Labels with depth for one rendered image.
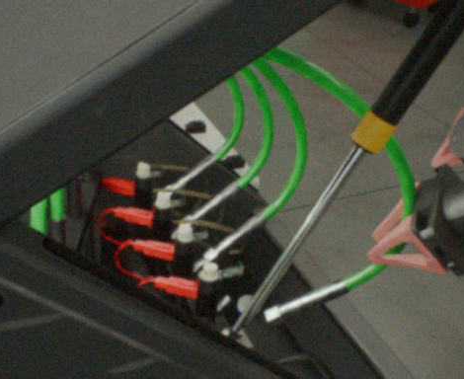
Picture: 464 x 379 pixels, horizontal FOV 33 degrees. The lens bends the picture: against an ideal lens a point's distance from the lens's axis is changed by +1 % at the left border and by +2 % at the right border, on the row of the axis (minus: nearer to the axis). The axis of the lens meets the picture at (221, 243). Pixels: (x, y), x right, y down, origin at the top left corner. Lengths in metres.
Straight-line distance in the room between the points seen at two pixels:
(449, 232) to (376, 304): 1.94
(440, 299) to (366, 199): 0.64
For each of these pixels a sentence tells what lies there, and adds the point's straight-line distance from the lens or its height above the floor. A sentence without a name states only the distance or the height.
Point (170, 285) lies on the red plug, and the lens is 0.93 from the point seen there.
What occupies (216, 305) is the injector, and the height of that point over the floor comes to 1.05.
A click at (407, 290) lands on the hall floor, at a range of 2.78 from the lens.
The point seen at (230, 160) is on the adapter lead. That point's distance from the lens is 1.34.
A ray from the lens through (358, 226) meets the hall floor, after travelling 3.05.
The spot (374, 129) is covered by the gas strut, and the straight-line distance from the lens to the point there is 0.45.
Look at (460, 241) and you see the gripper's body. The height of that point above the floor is 1.25.
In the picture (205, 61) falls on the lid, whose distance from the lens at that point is 0.32.
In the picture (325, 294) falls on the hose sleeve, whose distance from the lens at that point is 0.83.
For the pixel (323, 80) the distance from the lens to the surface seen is 0.70.
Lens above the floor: 1.66
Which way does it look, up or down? 36 degrees down
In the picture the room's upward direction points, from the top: 6 degrees clockwise
